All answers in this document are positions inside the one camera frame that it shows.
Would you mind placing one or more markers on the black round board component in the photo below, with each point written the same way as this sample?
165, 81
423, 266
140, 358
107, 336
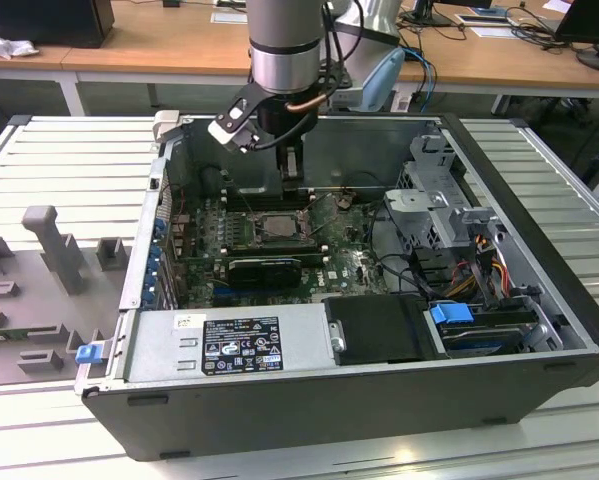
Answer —
210, 180

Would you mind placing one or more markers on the wooden desk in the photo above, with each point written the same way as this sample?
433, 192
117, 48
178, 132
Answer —
179, 40

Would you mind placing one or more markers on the grey metal drive cage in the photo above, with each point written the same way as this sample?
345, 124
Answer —
429, 200

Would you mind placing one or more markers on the black open PC case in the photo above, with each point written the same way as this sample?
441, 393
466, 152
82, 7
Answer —
279, 420

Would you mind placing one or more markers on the CPU socket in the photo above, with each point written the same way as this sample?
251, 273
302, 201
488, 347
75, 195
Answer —
256, 228

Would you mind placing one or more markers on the black graphics card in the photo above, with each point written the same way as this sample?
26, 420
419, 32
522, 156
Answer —
264, 272

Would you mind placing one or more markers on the grey parts rack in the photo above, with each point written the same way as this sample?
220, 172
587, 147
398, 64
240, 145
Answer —
29, 300

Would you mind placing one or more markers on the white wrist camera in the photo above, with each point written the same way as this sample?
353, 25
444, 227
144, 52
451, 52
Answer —
229, 127

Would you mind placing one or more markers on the grey power supply unit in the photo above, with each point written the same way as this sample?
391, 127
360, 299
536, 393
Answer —
154, 345

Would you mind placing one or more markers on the black label sticker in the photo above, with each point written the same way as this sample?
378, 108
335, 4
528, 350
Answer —
241, 345

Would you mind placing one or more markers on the black RAM slot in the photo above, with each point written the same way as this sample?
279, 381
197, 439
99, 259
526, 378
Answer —
279, 204
266, 194
279, 246
309, 259

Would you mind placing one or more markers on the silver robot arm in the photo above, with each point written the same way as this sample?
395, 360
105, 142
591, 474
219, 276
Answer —
284, 30

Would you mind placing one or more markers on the crumpled white paper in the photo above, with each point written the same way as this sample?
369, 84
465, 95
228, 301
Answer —
9, 47

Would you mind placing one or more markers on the hard disk in blue carrier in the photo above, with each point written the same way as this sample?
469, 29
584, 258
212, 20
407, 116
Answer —
449, 320

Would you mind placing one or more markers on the black computer tower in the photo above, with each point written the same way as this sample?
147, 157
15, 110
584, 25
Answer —
39, 20

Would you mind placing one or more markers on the black monitor with stand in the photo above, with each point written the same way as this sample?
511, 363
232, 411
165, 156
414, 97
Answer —
589, 20

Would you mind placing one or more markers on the blue case latch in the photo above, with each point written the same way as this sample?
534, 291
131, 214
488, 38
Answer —
89, 354

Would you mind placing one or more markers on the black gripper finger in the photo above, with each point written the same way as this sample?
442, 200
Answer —
291, 186

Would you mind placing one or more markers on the green motherboard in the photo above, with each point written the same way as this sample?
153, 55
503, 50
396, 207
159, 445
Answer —
339, 260

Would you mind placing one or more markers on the black plastic shroud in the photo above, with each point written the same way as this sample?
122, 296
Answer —
379, 330

